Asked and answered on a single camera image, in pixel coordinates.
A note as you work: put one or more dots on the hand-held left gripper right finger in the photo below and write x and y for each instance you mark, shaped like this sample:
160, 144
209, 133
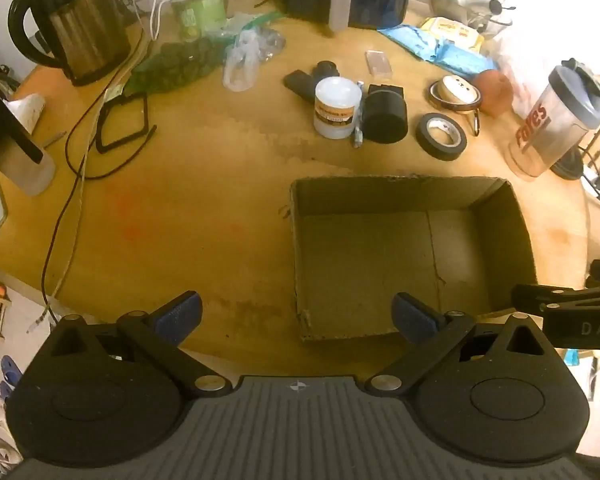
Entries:
412, 317

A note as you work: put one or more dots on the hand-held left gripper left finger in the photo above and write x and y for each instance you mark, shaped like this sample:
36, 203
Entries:
180, 312

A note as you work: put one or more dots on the cardboard box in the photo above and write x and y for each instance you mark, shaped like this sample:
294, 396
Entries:
370, 260

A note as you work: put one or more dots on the clear plastic case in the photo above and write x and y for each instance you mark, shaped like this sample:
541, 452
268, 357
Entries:
378, 62

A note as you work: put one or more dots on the black rectangular block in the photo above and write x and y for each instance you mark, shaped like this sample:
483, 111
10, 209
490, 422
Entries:
300, 82

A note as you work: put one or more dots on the clear shaker bottle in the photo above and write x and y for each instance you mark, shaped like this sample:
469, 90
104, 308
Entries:
545, 125

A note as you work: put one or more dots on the black tape roll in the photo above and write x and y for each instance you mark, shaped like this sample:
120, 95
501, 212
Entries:
442, 152

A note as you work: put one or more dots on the blue slipper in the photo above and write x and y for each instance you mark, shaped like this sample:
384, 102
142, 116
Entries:
11, 375

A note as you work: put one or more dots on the metal carabiner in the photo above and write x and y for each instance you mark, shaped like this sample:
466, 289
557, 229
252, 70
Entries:
476, 125

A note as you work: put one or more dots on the black cylindrical case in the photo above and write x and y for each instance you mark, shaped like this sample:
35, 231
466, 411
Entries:
385, 115

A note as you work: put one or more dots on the brown round fruit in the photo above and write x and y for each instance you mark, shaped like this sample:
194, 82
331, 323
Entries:
495, 91

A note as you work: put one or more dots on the amber tape roll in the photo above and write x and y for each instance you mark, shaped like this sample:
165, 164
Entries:
455, 107

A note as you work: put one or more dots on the white plastic jar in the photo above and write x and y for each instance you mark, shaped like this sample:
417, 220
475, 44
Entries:
336, 105

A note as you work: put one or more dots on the bear plush toy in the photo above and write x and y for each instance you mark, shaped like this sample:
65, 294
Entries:
457, 89

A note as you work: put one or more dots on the green bag of dark discs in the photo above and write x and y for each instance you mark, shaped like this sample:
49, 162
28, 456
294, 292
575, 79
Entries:
180, 62

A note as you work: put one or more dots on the white paper cone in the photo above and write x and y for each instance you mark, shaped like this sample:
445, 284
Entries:
27, 110

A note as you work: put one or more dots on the blue tissue pack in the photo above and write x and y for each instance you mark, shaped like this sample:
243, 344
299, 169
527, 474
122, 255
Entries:
410, 40
462, 57

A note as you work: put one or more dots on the clear plastic bag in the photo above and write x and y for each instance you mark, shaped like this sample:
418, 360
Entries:
240, 60

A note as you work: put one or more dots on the black round knob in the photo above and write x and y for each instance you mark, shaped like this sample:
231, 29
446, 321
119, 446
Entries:
326, 67

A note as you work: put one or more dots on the yellow wet wipes pack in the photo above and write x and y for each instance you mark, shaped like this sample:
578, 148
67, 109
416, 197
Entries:
450, 30

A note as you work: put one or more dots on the silver tube tool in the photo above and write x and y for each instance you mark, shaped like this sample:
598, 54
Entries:
487, 4

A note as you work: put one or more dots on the green labelled can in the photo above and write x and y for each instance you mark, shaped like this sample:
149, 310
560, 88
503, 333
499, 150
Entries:
200, 12

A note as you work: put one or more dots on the black electric kettle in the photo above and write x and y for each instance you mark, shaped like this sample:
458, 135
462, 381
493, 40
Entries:
80, 25

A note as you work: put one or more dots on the metal bowl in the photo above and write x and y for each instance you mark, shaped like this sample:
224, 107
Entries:
440, 0

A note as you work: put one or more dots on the black square frame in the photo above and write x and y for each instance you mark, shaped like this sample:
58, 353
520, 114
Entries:
100, 132

